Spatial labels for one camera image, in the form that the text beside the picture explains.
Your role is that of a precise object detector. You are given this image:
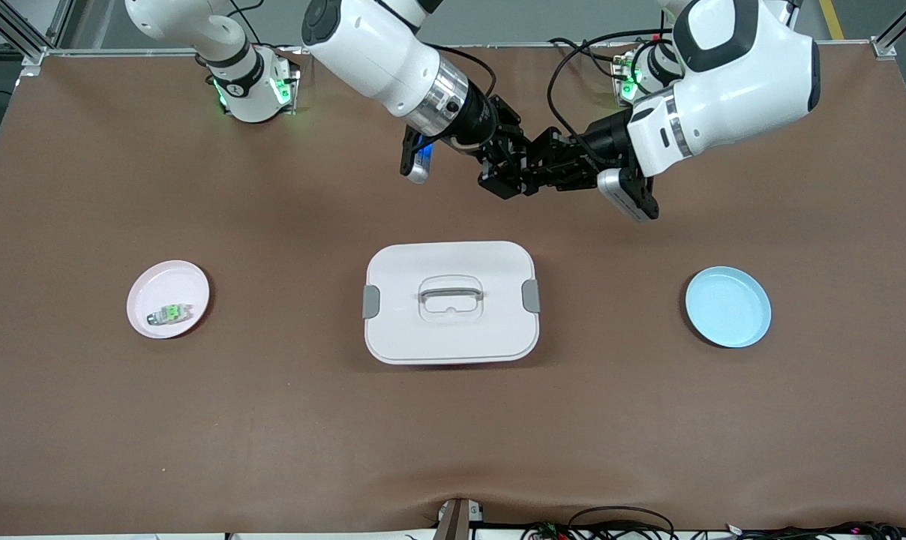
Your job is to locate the light blue round plate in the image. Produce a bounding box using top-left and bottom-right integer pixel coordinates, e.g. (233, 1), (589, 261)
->
(685, 266), (773, 349)

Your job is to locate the green and clear switch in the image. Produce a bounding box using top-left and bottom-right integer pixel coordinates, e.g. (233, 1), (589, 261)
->
(146, 302), (194, 327)

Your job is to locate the black base cable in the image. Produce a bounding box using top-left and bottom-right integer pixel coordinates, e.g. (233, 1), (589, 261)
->
(228, 0), (278, 50)
(549, 37), (634, 80)

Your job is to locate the black cable bundle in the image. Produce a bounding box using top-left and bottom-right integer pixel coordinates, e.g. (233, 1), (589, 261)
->
(723, 520), (906, 540)

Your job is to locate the brown table mat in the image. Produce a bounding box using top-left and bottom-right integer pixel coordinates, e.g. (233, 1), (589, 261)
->
(0, 41), (906, 537)

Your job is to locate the aluminium frame strut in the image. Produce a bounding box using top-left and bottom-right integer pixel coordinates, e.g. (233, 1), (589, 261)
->
(0, 0), (76, 67)
(871, 0), (906, 59)

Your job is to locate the black left base cable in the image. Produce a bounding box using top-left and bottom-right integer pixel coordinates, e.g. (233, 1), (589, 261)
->
(549, 37), (634, 80)

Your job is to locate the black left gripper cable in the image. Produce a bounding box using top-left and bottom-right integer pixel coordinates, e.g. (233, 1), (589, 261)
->
(547, 28), (679, 143)

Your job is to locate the black right base cable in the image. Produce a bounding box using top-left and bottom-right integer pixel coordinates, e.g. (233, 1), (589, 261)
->
(228, 0), (278, 50)

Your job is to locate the grey table edge bracket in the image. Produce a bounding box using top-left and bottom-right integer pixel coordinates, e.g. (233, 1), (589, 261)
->
(436, 497), (485, 540)

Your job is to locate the black looped cable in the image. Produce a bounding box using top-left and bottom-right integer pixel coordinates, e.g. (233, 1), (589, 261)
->
(568, 505), (676, 540)

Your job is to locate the pink round plate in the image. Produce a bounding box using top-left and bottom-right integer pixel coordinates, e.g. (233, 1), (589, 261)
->
(126, 259), (211, 340)

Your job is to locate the white lidded storage box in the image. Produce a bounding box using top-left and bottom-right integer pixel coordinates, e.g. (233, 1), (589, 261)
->
(362, 240), (542, 366)

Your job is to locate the cable bundle with coloured plugs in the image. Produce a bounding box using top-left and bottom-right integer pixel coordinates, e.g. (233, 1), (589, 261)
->
(520, 521), (574, 540)

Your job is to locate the aluminium frame rail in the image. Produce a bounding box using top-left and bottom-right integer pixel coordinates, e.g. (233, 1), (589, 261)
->
(18, 37), (900, 65)

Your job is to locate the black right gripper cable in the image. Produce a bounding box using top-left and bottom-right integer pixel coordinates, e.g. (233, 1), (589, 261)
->
(430, 43), (497, 98)

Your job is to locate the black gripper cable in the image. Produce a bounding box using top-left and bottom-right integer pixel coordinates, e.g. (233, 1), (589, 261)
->
(547, 28), (679, 143)
(430, 43), (497, 98)

